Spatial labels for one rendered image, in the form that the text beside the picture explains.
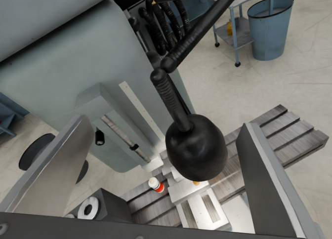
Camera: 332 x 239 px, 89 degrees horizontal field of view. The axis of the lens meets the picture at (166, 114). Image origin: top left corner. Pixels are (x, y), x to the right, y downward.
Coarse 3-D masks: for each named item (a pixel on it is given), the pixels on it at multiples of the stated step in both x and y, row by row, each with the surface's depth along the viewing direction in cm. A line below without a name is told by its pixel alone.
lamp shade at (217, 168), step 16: (176, 128) 19; (192, 128) 18; (208, 128) 18; (176, 144) 18; (192, 144) 17; (208, 144) 17; (224, 144) 19; (176, 160) 18; (192, 160) 17; (208, 160) 18; (224, 160) 20; (192, 176) 19; (208, 176) 19
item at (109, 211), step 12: (96, 192) 67; (108, 192) 71; (84, 204) 64; (96, 204) 62; (108, 204) 64; (120, 204) 73; (72, 216) 63; (84, 216) 61; (96, 216) 60; (108, 216) 60; (120, 216) 66
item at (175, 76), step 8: (136, 8) 60; (136, 16) 62; (144, 24) 64; (144, 32) 66; (144, 40) 68; (152, 48) 71; (160, 56) 74; (176, 72) 82; (176, 80) 85; (184, 88) 90; (184, 96) 92; (192, 112) 102
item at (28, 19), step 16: (0, 0) 14; (16, 0) 15; (32, 0) 15; (48, 0) 15; (64, 0) 16; (80, 0) 16; (96, 0) 17; (0, 16) 15; (16, 16) 15; (32, 16) 16; (48, 16) 16; (64, 16) 17; (0, 32) 15; (16, 32) 16; (32, 32) 16; (48, 32) 18; (0, 48) 16; (16, 48) 17
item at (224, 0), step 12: (216, 0) 17; (228, 0) 17; (216, 12) 16; (204, 24) 15; (192, 36) 15; (180, 48) 14; (192, 48) 15; (168, 60) 13; (180, 60) 14; (168, 72) 14
